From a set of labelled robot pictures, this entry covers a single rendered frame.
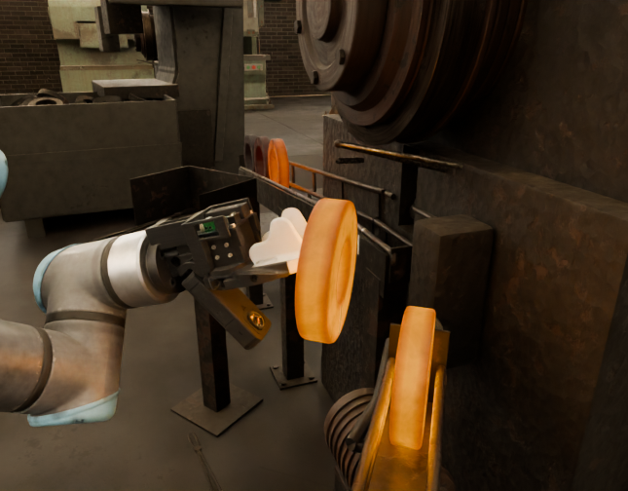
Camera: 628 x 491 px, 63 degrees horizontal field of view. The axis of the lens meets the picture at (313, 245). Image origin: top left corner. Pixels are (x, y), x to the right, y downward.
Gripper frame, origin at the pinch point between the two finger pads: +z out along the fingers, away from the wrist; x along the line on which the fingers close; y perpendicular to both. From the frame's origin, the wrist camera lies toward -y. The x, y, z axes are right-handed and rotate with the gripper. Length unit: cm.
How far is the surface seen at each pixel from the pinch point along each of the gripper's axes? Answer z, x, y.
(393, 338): 2.5, 8.1, -15.5
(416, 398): 7.1, -6.8, -13.9
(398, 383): 5.6, -6.3, -12.3
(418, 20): 11.6, 27.6, 21.1
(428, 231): 7.5, 24.0, -7.4
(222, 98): -149, 293, 26
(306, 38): -10, 47, 25
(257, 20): -298, 810, 140
